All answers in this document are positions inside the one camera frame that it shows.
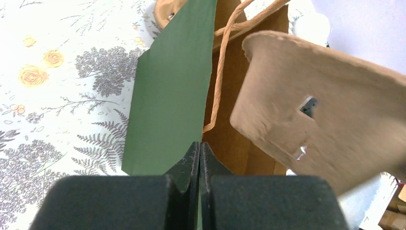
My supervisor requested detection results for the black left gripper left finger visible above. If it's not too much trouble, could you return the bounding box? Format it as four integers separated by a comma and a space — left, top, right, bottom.
30, 142, 200, 230

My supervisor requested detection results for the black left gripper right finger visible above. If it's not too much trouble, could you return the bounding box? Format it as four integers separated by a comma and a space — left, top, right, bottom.
200, 143, 348, 230

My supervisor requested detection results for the green paper bag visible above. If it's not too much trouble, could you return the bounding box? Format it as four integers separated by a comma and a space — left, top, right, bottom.
122, 0, 289, 175

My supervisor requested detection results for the cardboard cup carrier tray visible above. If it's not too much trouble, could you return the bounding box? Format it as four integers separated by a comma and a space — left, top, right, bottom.
230, 31, 406, 195

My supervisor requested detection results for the floral table mat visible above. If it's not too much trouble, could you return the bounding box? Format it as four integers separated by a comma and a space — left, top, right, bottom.
0, 0, 160, 230

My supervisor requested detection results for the white cup lid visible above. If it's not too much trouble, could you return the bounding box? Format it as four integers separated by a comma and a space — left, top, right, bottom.
293, 12, 330, 47

